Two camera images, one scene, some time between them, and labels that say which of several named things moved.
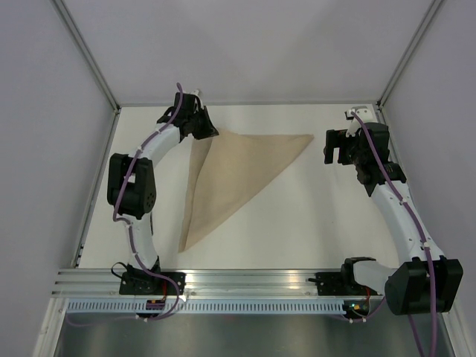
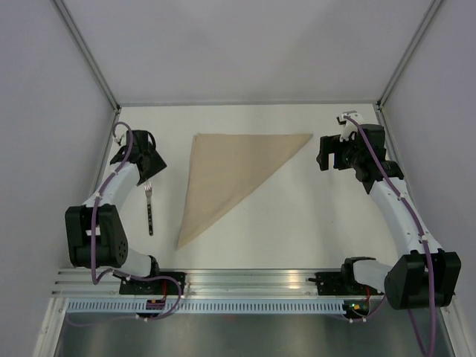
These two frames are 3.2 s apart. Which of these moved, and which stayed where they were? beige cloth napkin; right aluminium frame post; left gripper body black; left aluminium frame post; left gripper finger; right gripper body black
Moved: left gripper body black; left gripper finger
Stayed: right aluminium frame post; right gripper body black; left aluminium frame post; beige cloth napkin
